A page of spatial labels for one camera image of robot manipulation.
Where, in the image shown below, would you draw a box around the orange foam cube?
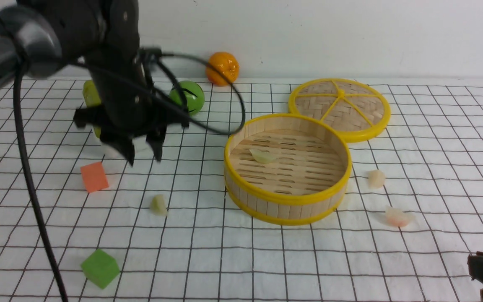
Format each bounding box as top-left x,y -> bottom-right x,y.
80,162 -> 109,193

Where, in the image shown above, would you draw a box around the white black-grid tablecloth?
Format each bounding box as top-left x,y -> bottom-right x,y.
21,78 -> 483,302

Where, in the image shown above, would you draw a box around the bamboo steamer lid yellow rim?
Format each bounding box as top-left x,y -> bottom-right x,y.
288,78 -> 391,143

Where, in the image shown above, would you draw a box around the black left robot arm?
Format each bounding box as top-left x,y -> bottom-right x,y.
0,0 -> 190,164

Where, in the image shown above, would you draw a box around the pale green dumpling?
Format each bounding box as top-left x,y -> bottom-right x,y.
149,194 -> 168,217

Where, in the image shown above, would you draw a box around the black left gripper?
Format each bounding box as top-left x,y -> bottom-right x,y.
73,47 -> 190,167

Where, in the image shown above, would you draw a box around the orange toy fruit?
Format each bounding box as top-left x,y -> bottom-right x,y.
205,52 -> 240,86

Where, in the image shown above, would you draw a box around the green toy ball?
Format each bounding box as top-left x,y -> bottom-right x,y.
169,81 -> 205,116

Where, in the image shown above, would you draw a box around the green foam cube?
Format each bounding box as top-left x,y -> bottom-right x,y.
80,249 -> 120,290

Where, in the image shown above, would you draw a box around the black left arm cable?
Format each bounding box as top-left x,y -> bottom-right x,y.
0,12 -> 246,302

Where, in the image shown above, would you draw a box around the pale yellow-white dumpling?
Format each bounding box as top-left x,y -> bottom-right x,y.
249,148 -> 277,164

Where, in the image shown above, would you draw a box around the bamboo steamer tray yellow rim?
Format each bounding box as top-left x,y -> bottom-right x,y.
224,114 -> 352,225

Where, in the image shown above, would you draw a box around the pink-white dumpling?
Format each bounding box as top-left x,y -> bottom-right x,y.
385,207 -> 413,228

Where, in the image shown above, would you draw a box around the green lidded white box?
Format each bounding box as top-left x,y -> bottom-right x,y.
82,80 -> 150,159

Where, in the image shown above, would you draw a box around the cream white dumpling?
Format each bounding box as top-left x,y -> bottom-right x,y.
368,169 -> 387,189

